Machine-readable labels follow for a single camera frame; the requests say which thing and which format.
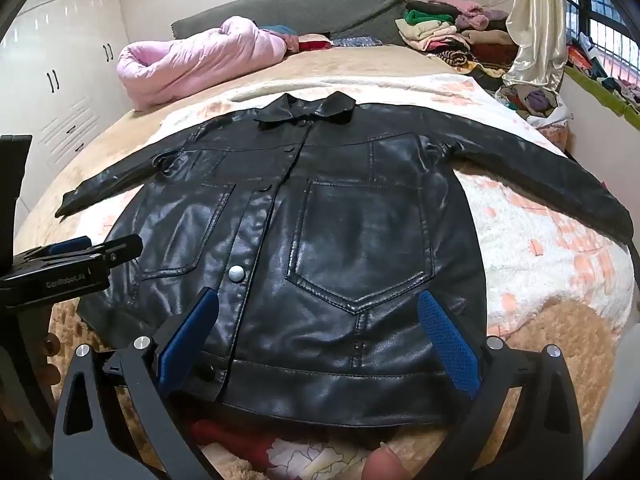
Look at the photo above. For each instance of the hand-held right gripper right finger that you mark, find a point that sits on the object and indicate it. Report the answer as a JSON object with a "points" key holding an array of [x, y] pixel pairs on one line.
{"points": [[450, 345]]}

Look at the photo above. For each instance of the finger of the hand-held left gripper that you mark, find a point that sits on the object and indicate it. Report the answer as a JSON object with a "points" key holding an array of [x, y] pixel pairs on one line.
{"points": [[67, 248], [120, 249]]}

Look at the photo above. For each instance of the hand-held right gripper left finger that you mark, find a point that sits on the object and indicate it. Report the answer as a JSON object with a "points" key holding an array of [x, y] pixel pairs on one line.
{"points": [[192, 340]]}

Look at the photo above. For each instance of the black leather jacket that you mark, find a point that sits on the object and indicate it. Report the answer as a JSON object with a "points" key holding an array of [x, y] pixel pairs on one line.
{"points": [[350, 240]]}

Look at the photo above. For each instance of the white bag of clothes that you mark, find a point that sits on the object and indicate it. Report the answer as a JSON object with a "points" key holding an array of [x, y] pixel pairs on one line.
{"points": [[535, 105]]}

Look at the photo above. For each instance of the pile of folded clothes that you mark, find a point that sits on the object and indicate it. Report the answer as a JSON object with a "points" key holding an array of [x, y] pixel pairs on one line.
{"points": [[440, 35]]}

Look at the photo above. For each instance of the heap of colourful clothes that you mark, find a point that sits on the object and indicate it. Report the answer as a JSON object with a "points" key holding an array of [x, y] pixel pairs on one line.
{"points": [[615, 80]]}

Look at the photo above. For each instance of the person's left hand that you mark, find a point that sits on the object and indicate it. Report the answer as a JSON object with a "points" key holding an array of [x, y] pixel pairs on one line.
{"points": [[50, 346]]}

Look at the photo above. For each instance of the person's right hand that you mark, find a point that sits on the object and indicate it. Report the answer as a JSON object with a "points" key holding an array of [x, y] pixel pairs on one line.
{"points": [[385, 465]]}

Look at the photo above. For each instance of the red floral cloth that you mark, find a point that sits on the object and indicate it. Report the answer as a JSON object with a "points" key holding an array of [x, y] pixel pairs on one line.
{"points": [[240, 445]]}

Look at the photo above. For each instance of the white orange printed blanket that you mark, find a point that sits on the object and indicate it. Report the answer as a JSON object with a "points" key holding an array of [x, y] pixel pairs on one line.
{"points": [[525, 240]]}

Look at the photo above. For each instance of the white wardrobe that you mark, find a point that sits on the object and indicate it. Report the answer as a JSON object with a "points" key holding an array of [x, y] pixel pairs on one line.
{"points": [[50, 60]]}

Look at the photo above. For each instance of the pink quilt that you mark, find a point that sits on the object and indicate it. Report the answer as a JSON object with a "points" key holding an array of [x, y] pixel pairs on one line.
{"points": [[200, 60]]}

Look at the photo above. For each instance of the teal cloth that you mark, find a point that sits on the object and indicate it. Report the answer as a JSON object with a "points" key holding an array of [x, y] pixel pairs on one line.
{"points": [[277, 29]]}

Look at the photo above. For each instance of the green sill cover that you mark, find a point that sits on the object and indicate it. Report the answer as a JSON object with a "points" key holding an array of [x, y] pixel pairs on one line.
{"points": [[595, 92]]}

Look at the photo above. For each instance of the grey padded headboard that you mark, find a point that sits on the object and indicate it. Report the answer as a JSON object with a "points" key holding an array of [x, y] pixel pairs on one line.
{"points": [[300, 10]]}

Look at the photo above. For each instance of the blue patterned cloth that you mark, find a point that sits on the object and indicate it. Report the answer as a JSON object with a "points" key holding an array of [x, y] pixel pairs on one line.
{"points": [[357, 40]]}

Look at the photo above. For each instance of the cream satin curtain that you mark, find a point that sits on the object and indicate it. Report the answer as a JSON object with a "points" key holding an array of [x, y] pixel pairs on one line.
{"points": [[535, 25]]}

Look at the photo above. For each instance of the dark framed window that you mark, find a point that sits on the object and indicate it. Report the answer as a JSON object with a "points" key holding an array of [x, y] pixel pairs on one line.
{"points": [[600, 5]]}

